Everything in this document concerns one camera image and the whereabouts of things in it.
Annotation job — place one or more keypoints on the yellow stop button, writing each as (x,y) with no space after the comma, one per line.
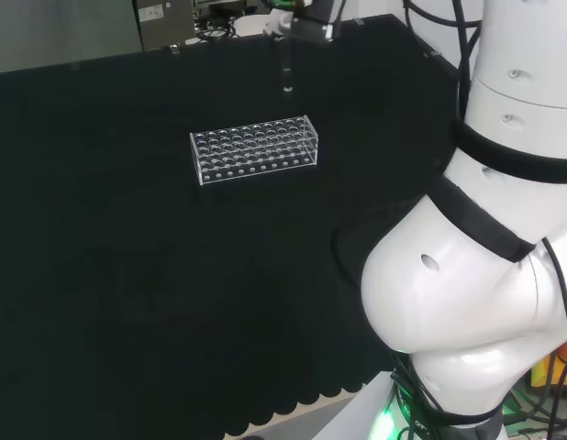
(547,366)

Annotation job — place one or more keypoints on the black bench cloth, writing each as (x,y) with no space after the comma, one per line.
(127,275)

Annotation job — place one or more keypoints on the clear glass test tube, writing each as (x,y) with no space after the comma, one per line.
(288,69)

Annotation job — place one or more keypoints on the grey metal equipment box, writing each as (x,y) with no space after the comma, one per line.
(166,23)

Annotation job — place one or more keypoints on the grey cabinet panel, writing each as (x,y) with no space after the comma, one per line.
(58,32)

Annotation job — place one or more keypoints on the clear cloth clip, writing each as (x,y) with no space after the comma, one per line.
(432,55)
(173,49)

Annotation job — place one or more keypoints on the clear plastic test tube rack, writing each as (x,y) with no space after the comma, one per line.
(253,151)

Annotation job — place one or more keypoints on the pale base board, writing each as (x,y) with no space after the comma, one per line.
(338,408)

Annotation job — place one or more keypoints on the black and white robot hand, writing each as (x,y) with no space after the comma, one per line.
(311,18)

